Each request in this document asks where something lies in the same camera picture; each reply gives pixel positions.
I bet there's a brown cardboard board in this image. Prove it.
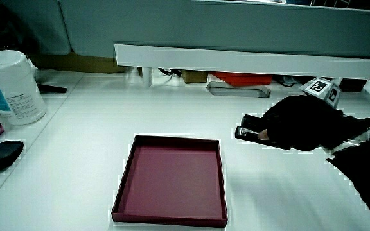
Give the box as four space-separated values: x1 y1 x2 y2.
29 52 127 74

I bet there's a black box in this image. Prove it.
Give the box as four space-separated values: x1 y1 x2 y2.
338 78 369 94

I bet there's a white wipes canister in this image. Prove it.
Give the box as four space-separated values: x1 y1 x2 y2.
0 49 48 126

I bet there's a black computer mouse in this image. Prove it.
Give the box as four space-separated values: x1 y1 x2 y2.
0 139 25 172

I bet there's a white desk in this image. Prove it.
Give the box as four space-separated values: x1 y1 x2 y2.
0 67 370 231

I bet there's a white desk shelf riser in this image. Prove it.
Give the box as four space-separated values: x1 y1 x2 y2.
114 43 370 88

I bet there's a brown small box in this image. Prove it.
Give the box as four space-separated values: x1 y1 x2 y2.
181 69 209 85

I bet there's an orange box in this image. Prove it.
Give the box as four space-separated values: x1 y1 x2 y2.
209 71 274 87

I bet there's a black stapler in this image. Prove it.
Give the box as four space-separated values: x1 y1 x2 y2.
234 113 292 151

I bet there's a wide grey partition panel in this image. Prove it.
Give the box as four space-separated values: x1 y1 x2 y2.
58 0 370 75

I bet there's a person's right hand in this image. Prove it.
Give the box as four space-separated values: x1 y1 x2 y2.
257 76 346 152

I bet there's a person's right forearm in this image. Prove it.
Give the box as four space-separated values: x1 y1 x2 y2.
322 117 370 231

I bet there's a maroon shallow tray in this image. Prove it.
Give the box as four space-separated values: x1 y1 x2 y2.
110 134 229 229

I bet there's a black flat device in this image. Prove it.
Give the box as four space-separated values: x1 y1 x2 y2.
36 83 69 94

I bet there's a metal cable grommet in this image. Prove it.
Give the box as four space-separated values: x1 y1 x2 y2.
206 81 272 99

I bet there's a narrow grey partition panel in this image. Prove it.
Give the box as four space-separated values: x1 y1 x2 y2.
0 0 73 56

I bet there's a black cable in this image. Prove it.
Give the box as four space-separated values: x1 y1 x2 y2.
157 67 183 78

